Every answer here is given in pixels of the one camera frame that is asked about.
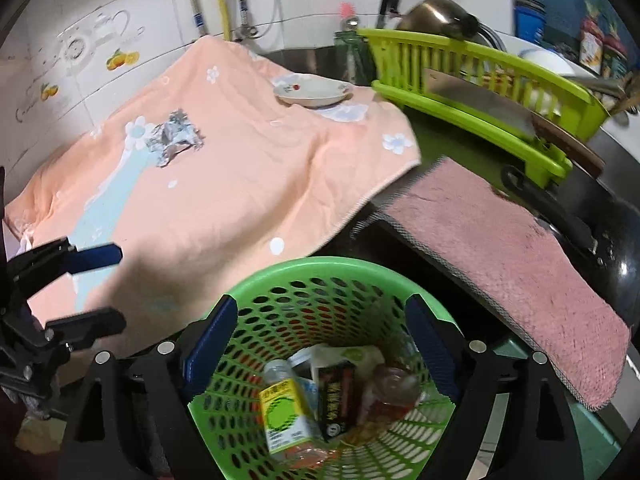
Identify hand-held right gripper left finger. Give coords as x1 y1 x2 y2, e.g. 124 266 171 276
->
59 295 239 480

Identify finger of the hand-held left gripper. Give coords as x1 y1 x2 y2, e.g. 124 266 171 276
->
7 236 124 286
44 307 127 356

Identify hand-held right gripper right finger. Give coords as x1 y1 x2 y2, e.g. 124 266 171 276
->
404 294 586 480

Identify blue and white box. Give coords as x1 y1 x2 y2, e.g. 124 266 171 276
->
289 346 321 396

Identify bottle with yellow green label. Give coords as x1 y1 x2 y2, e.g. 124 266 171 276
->
259 360 313 456

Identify dark snack packet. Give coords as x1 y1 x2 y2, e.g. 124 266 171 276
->
317 364 360 443

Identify green plastic basket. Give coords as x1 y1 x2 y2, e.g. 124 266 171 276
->
187 256 466 480

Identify pink cloth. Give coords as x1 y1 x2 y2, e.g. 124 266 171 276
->
380 156 632 411

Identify crumpled foil wrapper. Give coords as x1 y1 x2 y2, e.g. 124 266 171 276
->
145 108 206 168

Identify peach flowered towel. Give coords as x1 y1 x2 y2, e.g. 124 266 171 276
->
5 35 421 356

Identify lime green dish rack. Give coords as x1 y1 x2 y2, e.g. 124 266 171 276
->
357 27 612 186

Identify steel cleaver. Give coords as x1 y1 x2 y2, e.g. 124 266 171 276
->
424 67 606 178

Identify white plate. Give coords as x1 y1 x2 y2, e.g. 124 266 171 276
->
272 74 353 108

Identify steel sink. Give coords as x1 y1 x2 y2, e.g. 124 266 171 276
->
260 46 351 83

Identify green glass bottle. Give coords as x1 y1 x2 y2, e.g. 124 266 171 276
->
334 17 376 86

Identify white bowl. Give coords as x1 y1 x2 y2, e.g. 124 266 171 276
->
517 47 576 77

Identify blue barrel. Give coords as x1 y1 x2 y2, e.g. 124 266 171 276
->
515 0 548 43

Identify yellow hose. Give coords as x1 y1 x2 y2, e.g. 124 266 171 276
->
214 0 233 43

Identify black knife handles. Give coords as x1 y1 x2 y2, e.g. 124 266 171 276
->
377 0 403 28

